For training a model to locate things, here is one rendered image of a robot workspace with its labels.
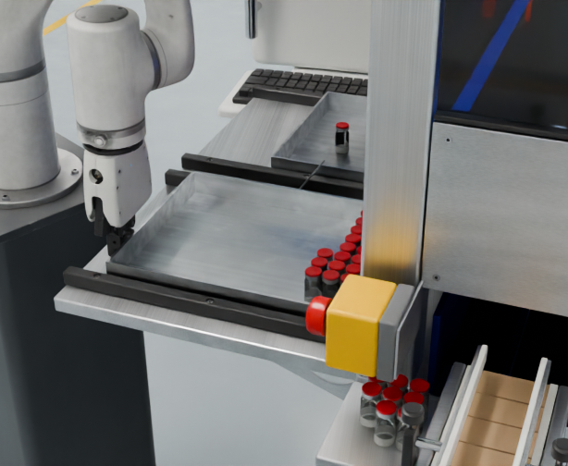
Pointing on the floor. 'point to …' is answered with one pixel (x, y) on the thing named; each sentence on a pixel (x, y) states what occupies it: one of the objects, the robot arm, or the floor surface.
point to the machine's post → (400, 147)
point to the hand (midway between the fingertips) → (121, 242)
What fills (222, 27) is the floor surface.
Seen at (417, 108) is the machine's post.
